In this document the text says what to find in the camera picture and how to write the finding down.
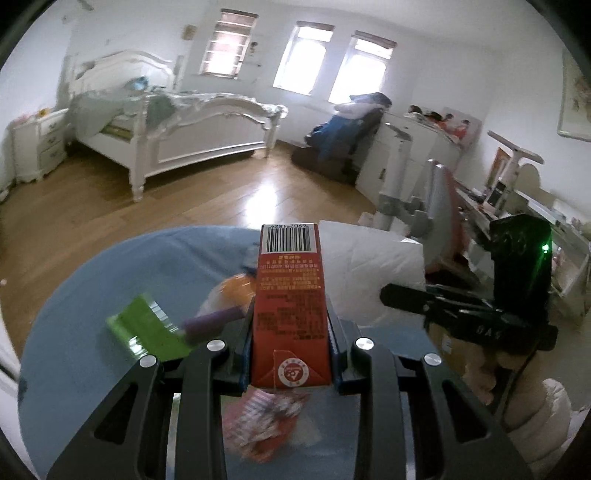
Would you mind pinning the window with roman blind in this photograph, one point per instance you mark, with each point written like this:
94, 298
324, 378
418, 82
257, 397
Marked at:
226, 46

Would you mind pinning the grey and red study chair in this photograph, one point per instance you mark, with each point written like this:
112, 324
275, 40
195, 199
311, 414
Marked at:
438, 207

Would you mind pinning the red drink carton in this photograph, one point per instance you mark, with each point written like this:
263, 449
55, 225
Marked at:
288, 300

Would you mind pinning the brown cardboard box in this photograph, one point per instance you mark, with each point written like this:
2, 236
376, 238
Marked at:
445, 350

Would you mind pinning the white cabinet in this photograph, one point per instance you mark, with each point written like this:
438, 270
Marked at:
411, 157

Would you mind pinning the purple wrapper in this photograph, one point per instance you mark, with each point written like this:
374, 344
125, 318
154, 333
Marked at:
210, 323

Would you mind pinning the arched bright window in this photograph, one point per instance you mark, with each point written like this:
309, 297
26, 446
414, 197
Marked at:
358, 69
302, 60

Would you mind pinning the white quilted cushion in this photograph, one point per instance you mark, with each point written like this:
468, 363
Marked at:
369, 267

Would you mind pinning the cluttered white desk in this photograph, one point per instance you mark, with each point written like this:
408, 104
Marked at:
568, 249

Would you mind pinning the white bed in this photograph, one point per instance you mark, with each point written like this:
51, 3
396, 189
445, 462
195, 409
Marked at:
194, 134

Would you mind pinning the person's right forearm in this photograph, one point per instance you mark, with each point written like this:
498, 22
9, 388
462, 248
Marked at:
540, 415

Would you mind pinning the dark low box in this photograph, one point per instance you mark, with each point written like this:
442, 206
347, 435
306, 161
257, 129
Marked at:
309, 159

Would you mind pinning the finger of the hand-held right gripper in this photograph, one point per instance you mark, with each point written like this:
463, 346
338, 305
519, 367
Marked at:
411, 300

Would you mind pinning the orange and white packet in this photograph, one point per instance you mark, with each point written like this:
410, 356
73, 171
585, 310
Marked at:
231, 290

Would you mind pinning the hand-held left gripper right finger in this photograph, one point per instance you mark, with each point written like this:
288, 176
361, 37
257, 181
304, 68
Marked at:
340, 374

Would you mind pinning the white nightstand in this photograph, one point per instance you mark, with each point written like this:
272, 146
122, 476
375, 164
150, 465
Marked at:
44, 143

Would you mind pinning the green snack packet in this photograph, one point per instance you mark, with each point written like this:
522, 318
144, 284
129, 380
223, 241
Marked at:
143, 325

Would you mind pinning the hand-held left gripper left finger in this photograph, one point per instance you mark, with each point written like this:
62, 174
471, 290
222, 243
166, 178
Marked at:
240, 378

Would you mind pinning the photo poster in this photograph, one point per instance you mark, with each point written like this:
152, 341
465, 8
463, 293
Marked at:
461, 127

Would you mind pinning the red and white snack wrapper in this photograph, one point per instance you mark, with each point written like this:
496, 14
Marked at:
268, 424

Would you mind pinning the white desk lamp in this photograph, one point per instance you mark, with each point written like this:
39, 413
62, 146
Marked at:
512, 157

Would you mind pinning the framed wall picture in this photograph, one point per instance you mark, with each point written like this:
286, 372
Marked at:
575, 97

